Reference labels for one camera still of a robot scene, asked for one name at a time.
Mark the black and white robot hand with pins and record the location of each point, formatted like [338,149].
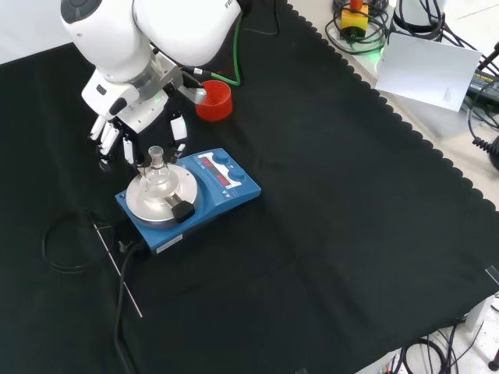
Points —
[117,103]

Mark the clear round-bottom glass flask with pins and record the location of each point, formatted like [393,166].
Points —
[157,181]

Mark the blue heater with steel plate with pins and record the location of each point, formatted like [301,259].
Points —
[230,195]

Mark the thin steel probe rod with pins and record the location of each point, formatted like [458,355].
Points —
[121,276]

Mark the black bench cloth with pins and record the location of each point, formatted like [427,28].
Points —
[312,218]

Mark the yellow stop button box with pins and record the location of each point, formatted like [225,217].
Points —
[354,19]

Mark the pale white board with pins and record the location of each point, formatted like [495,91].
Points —
[425,70]

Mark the black power adapter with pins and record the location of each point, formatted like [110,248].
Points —
[485,83]

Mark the clear tape strip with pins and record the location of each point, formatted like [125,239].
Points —
[493,276]

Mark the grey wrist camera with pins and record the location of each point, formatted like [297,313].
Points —
[197,94]

